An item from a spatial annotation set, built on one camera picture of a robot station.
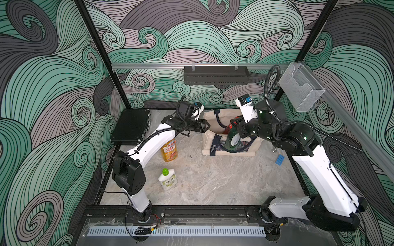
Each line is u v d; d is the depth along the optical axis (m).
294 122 0.41
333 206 0.37
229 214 0.75
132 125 1.05
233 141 0.66
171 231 0.70
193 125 0.69
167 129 0.53
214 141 0.85
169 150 0.82
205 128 0.73
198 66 0.93
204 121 0.73
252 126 0.52
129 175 0.44
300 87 0.78
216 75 0.96
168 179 0.72
